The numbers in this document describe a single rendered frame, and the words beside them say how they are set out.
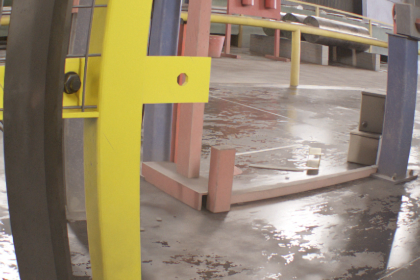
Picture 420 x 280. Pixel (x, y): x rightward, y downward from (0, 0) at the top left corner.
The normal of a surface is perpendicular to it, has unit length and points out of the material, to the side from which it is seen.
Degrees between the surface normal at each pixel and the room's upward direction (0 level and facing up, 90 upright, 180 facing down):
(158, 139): 90
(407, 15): 90
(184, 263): 0
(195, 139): 90
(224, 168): 90
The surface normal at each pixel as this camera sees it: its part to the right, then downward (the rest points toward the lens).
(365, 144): -0.59, 0.08
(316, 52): -0.85, 0.02
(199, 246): 0.07, -0.98
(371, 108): -0.35, 0.12
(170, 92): 0.53, 0.17
